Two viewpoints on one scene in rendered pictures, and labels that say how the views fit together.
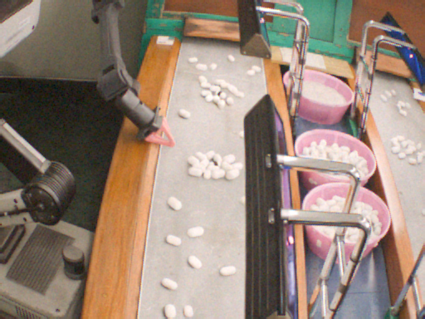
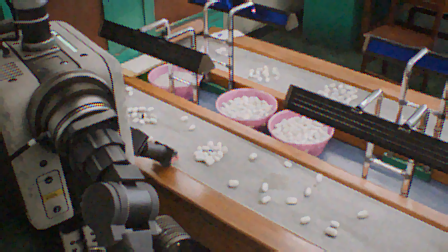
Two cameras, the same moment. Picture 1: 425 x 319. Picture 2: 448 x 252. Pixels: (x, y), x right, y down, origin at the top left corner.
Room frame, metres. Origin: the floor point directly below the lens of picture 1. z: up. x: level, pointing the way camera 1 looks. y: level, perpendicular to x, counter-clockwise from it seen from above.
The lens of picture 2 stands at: (0.42, 1.02, 1.82)
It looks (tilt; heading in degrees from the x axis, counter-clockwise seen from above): 33 degrees down; 314
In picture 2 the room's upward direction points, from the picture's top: 1 degrees counter-clockwise
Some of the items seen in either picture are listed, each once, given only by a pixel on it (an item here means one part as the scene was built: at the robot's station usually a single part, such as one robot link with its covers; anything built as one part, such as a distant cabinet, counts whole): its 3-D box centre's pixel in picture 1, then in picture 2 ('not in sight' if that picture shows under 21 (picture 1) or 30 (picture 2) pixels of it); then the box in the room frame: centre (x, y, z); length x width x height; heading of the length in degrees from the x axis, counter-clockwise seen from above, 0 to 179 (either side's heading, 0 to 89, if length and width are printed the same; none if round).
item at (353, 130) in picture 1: (383, 87); (229, 46); (1.87, -0.54, 0.90); 0.20 x 0.19 x 0.45; 3
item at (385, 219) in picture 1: (344, 226); (300, 135); (1.31, -0.36, 0.72); 0.27 x 0.27 x 0.10
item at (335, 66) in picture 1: (311, 61); (145, 62); (2.25, -0.32, 0.77); 0.33 x 0.15 x 0.01; 93
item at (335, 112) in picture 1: (318, 97); (176, 83); (2.03, -0.33, 0.72); 0.27 x 0.27 x 0.10
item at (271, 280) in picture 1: (272, 202); (377, 127); (0.88, -0.10, 1.08); 0.62 x 0.08 x 0.07; 3
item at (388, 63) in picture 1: (385, 62); (184, 30); (2.32, -0.66, 0.83); 0.30 x 0.06 x 0.07; 93
